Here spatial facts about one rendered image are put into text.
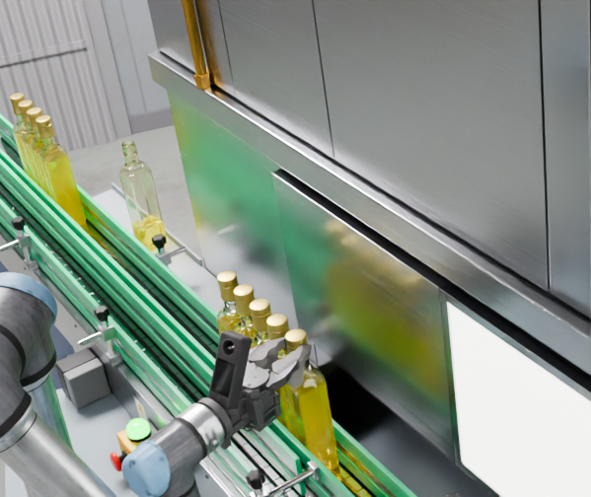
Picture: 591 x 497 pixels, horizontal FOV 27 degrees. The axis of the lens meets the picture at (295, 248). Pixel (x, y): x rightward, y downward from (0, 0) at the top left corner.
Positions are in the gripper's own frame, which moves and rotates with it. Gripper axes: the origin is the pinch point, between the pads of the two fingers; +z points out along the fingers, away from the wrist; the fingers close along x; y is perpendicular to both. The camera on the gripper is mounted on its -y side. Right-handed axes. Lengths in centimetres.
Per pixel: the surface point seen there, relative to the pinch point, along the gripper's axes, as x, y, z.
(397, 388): 12.3, 10.4, 9.1
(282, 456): -1.4, 20.6, -6.0
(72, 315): -76, 27, 6
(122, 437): -41, 32, -11
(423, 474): 13.5, 31.2, 11.9
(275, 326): -4.6, -1.0, 0.4
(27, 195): -116, 20, 27
